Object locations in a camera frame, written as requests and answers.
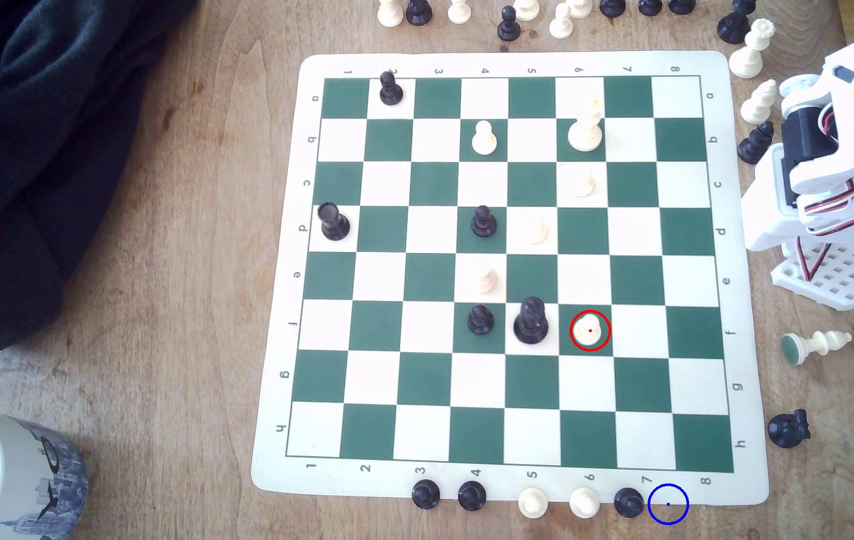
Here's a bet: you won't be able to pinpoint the green white chess mat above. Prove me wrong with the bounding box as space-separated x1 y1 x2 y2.
250 50 770 507

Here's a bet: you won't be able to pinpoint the black chess rook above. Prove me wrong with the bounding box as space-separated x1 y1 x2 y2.
318 201 351 242

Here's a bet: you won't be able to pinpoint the large black chess king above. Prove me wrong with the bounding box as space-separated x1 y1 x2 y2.
513 296 551 347

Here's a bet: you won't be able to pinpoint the large white chess king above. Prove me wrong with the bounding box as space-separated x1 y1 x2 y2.
568 96 605 153

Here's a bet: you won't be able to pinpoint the black chess bishop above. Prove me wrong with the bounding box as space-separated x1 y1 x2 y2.
737 120 776 165

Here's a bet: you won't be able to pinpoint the white chess queen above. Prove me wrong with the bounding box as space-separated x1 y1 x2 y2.
729 18 776 80

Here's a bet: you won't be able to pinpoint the black chess knight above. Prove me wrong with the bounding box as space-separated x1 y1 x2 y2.
767 408 812 450

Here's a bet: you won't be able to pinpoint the white chess bishop green felt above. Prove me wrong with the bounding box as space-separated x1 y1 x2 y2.
781 330 854 367

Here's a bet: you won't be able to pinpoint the dark navy cloth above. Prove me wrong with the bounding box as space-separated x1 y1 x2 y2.
0 0 199 360

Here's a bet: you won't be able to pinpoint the white mug skyline print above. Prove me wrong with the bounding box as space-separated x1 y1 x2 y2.
0 402 89 540

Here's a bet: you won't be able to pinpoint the white perforated base plate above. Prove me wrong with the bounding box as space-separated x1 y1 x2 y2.
772 240 854 312

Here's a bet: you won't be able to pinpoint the red white black servo wires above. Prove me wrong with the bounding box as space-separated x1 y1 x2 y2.
798 176 854 282

